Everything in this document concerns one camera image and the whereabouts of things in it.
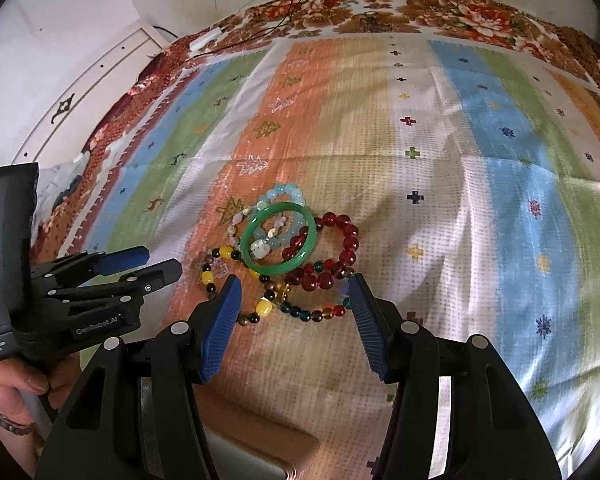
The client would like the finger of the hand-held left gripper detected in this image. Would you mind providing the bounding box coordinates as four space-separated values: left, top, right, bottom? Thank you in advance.
55 259 183 319
32 246 150 282

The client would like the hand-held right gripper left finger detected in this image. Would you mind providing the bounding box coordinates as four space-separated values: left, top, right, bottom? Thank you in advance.
35 275 243 480

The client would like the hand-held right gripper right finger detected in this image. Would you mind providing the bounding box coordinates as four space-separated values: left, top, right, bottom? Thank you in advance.
347 274 563 480

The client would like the yellow and black bead bracelet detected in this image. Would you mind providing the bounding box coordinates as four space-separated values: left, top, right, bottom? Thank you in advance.
200 246 276 325

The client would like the multicolour glass bead bracelet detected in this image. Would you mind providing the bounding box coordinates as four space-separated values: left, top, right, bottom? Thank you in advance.
262 259 356 322

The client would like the green jade bangle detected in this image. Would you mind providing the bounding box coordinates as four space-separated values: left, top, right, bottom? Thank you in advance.
240 202 318 276

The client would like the red bead bracelet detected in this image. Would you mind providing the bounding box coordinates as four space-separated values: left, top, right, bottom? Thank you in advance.
282 213 360 292

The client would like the pale stone bead bracelet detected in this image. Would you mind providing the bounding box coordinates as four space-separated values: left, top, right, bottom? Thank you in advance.
225 205 291 263

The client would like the tan box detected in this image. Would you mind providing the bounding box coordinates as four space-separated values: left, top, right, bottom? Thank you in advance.
200 400 321 480

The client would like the light blue bead bracelet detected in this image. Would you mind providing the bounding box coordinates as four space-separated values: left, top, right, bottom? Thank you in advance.
256 183 308 251

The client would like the person's left forearm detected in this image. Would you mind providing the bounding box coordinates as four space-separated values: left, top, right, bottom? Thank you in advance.
0 410 48 478

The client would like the person's left hand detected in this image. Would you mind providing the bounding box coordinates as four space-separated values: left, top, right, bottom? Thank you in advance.
0 355 83 426

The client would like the grey crumpled cloth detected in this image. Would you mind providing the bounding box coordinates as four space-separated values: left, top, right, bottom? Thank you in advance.
37 150 91 206

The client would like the striped colourful blanket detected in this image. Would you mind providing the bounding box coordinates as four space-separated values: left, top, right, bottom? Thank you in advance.
77 35 600 480

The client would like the white cabinet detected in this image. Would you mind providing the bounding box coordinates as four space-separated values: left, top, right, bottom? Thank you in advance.
10 15 181 166

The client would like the white power adapter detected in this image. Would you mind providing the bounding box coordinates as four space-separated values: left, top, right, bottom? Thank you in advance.
190 27 226 51

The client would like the floral bedsheet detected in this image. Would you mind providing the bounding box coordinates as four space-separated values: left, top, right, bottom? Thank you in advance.
30 0 600 261

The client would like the black ornate cabinet handle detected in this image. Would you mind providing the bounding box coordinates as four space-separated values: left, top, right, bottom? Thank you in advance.
50 94 76 125

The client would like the dark beaded wrist bracelet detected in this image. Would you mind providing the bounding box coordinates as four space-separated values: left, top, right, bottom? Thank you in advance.
0 400 35 437

